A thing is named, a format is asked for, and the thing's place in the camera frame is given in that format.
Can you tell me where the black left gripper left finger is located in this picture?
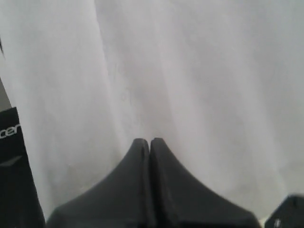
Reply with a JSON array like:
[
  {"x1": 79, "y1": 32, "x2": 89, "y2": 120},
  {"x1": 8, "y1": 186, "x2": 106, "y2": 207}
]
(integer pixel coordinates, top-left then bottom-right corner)
[{"x1": 46, "y1": 138, "x2": 152, "y2": 228}]

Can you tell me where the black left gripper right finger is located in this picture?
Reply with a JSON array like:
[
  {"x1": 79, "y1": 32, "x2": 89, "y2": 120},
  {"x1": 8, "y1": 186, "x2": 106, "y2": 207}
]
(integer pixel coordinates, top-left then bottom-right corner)
[{"x1": 150, "y1": 138, "x2": 260, "y2": 228}]

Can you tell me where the black Acer monitor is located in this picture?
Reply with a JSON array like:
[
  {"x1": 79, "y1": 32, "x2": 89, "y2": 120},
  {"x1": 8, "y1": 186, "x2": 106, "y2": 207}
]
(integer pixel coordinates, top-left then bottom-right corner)
[{"x1": 0, "y1": 107, "x2": 45, "y2": 228}]

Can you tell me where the white backdrop curtain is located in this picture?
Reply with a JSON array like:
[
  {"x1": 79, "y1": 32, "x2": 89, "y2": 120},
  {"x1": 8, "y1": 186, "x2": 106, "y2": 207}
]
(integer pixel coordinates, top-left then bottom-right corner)
[{"x1": 0, "y1": 0, "x2": 304, "y2": 218}]

